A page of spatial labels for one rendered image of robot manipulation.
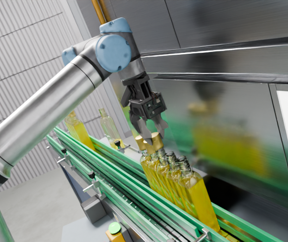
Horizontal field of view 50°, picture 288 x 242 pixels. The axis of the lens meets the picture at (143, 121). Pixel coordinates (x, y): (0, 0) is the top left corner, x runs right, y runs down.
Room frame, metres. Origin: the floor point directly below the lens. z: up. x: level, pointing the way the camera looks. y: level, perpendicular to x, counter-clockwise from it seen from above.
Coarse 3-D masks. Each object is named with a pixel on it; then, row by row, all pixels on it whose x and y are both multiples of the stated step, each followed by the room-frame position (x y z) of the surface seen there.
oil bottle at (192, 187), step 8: (184, 176) 0.74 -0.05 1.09; (192, 176) 0.74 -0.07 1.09; (200, 176) 0.74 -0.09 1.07; (184, 184) 0.73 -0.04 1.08; (192, 184) 0.72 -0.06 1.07; (200, 184) 0.73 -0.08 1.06; (184, 192) 0.74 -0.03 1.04; (192, 192) 0.72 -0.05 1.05; (200, 192) 0.73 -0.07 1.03; (184, 200) 0.76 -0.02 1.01; (192, 200) 0.72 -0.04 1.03; (200, 200) 0.73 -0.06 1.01; (208, 200) 0.74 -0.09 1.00; (192, 208) 0.73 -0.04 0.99; (200, 208) 0.72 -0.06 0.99; (208, 208) 0.73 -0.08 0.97; (192, 216) 0.75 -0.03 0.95; (200, 216) 0.72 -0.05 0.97; (208, 216) 0.73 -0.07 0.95; (208, 224) 0.73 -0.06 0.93; (216, 224) 0.74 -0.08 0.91
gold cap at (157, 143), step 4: (156, 132) 0.87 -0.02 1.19; (152, 136) 0.85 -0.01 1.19; (156, 136) 0.84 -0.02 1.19; (152, 140) 0.85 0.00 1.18; (156, 140) 0.84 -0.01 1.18; (160, 140) 0.85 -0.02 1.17; (152, 144) 0.85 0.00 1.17; (156, 144) 0.84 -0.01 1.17; (160, 144) 0.85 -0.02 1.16; (152, 148) 0.86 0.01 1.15; (156, 148) 0.84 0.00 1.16; (160, 148) 0.84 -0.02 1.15
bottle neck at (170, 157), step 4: (168, 152) 0.82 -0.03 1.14; (172, 152) 0.81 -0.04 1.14; (168, 156) 0.80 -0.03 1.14; (172, 156) 0.79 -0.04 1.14; (168, 160) 0.80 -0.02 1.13; (172, 160) 0.79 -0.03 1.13; (172, 164) 0.79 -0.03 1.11; (176, 164) 0.80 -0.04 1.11; (172, 168) 0.80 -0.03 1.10; (176, 168) 0.79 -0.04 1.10
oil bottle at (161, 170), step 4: (168, 164) 0.84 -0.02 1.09; (160, 168) 0.85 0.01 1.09; (164, 168) 0.84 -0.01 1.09; (168, 168) 0.84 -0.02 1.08; (160, 172) 0.85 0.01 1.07; (164, 172) 0.83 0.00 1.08; (160, 176) 0.86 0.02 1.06; (164, 176) 0.83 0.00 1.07; (160, 180) 0.87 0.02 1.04; (164, 180) 0.84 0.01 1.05; (164, 184) 0.85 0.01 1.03; (168, 184) 0.83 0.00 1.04; (164, 188) 0.86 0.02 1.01; (168, 188) 0.83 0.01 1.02; (168, 192) 0.84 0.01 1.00; (168, 196) 0.86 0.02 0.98; (172, 196) 0.83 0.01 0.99; (172, 200) 0.84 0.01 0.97; (176, 204) 0.83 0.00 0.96
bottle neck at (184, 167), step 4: (184, 156) 0.76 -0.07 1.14; (176, 160) 0.75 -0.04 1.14; (180, 160) 0.74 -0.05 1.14; (184, 160) 0.74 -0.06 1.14; (180, 164) 0.74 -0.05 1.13; (184, 164) 0.74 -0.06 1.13; (188, 164) 0.75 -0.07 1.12; (180, 168) 0.75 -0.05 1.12; (184, 168) 0.74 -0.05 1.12; (188, 168) 0.74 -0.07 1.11; (184, 172) 0.74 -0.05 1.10; (188, 172) 0.74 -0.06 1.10
